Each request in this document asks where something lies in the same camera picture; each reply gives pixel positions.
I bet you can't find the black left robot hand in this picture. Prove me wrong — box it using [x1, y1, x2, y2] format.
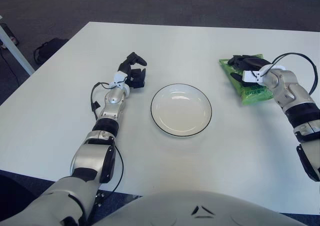
[117, 51, 148, 89]

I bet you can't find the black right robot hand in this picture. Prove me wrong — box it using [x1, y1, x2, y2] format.
[226, 54, 272, 88]

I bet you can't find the green snack bag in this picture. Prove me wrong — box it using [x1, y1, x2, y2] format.
[218, 53, 274, 106]

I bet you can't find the white plate with black rim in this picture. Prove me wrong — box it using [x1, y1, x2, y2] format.
[150, 83, 213, 138]

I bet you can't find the black bag on floor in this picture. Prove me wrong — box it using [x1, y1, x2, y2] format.
[33, 37, 69, 64]

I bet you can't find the white table leg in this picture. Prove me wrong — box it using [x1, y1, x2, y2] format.
[0, 15, 36, 76]

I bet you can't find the black floor device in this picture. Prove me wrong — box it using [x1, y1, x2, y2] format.
[0, 22, 20, 49]

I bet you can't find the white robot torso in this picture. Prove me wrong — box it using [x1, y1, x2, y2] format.
[94, 189, 308, 226]

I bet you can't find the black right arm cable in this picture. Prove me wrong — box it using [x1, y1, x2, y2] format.
[259, 52, 319, 96]

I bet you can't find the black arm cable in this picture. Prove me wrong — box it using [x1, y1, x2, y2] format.
[90, 82, 125, 196]
[259, 52, 319, 96]

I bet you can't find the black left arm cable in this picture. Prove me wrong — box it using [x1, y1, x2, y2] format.
[90, 82, 125, 196]

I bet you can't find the black floor cable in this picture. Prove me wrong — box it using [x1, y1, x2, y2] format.
[0, 49, 22, 87]

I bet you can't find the metal bracket with screws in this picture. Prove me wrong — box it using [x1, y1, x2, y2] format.
[94, 190, 105, 208]

